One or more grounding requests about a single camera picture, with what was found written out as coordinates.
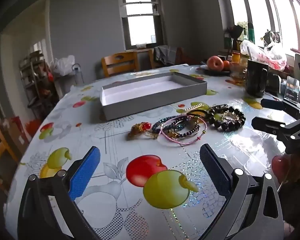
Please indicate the small framed window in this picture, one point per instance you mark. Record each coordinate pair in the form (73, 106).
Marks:
(141, 17)

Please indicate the red printed plastic bag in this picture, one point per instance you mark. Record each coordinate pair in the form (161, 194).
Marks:
(272, 57)

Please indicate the wooden slatted chair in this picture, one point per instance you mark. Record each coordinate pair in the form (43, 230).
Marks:
(0, 150)

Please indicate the metal shelf rack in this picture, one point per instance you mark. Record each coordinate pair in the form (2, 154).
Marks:
(37, 85)

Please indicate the grey clothing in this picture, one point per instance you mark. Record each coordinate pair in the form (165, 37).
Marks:
(163, 55)

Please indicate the wooden chair with oval cutout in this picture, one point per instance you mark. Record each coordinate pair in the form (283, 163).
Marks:
(120, 65)

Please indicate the white plastic bag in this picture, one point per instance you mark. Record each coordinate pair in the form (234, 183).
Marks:
(62, 66)

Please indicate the red packet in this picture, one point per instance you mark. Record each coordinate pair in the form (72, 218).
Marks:
(33, 127)

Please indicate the grey cardboard box tray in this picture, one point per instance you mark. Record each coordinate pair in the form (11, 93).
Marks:
(152, 100)

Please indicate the glass jar with yellow lid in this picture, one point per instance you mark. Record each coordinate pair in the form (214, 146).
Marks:
(237, 67)

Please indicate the black electronic device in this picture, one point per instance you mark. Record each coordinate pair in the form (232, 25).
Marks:
(273, 82)

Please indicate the small display stand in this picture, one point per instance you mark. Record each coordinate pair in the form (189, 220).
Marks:
(292, 88)

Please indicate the green bottle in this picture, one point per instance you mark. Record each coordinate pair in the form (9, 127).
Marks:
(251, 33)

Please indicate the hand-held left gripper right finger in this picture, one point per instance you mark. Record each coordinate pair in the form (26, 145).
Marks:
(215, 170)

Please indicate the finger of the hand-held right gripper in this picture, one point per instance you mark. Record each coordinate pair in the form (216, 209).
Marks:
(267, 126)
(272, 104)

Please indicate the large curved window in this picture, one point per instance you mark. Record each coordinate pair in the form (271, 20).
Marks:
(260, 10)

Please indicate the orange fruit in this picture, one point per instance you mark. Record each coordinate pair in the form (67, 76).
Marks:
(226, 65)

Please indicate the wooden chair with clothing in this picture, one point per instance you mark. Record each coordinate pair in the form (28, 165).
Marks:
(181, 57)

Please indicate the dark fruit plate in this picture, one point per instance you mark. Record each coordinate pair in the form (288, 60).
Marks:
(215, 72)

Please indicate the cardboard box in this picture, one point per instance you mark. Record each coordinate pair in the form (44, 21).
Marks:
(16, 130)

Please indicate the small metal trolley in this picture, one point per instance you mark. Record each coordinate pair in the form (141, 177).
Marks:
(77, 72)

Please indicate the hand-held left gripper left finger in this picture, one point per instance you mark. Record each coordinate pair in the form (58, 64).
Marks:
(85, 172)

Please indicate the black mug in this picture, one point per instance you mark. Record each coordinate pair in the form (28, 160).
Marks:
(255, 80)

